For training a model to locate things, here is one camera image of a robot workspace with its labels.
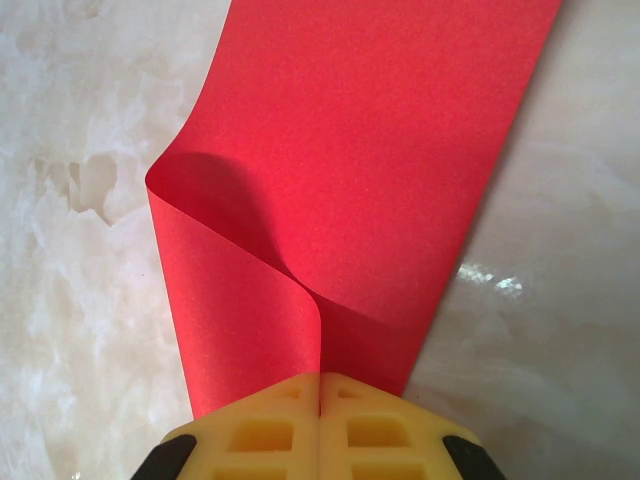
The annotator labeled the red paper sheet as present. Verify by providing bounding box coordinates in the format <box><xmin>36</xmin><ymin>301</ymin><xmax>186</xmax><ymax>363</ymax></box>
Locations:
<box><xmin>144</xmin><ymin>0</ymin><xmax>564</xmax><ymax>422</ymax></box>

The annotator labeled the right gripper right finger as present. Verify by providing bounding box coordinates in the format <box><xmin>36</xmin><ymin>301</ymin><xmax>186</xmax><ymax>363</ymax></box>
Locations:
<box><xmin>319</xmin><ymin>372</ymin><xmax>512</xmax><ymax>480</ymax></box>

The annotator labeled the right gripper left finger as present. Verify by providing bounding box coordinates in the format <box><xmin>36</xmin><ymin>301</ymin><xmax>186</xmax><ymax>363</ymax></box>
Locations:
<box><xmin>130</xmin><ymin>372</ymin><xmax>321</xmax><ymax>480</ymax></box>

